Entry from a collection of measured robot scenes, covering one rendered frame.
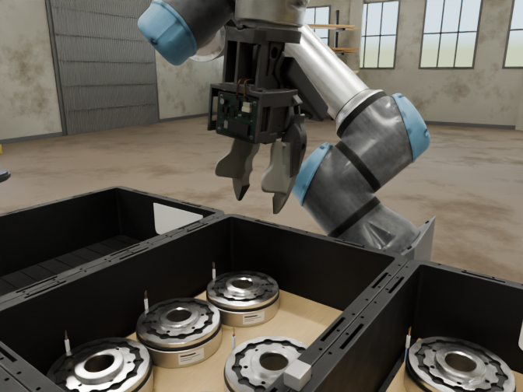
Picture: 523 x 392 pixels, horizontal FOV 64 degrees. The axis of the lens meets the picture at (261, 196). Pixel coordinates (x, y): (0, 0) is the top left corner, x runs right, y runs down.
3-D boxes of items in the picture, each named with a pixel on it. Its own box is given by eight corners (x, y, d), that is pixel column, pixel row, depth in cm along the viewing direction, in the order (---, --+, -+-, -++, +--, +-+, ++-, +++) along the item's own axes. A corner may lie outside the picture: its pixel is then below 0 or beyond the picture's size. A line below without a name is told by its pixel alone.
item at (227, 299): (237, 267, 67) (237, 264, 66) (292, 286, 61) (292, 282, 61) (191, 294, 59) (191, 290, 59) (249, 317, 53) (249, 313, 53)
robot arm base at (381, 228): (374, 259, 87) (343, 222, 89) (430, 221, 78) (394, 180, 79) (342, 295, 76) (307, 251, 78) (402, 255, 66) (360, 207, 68)
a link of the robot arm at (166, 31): (169, 37, 95) (114, 4, 48) (205, 3, 94) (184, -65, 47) (204, 77, 98) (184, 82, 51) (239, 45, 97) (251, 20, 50)
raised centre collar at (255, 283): (240, 275, 63) (240, 271, 63) (267, 285, 60) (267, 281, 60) (218, 288, 59) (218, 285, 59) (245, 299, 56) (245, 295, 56)
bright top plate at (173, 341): (175, 294, 59) (174, 290, 59) (236, 313, 54) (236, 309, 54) (118, 331, 50) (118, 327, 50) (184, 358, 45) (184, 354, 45)
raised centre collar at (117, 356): (104, 346, 47) (103, 341, 47) (135, 362, 44) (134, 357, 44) (63, 372, 43) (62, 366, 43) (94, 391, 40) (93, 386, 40)
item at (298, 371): (296, 371, 33) (296, 358, 32) (311, 379, 32) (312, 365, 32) (282, 384, 31) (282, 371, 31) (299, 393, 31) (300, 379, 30)
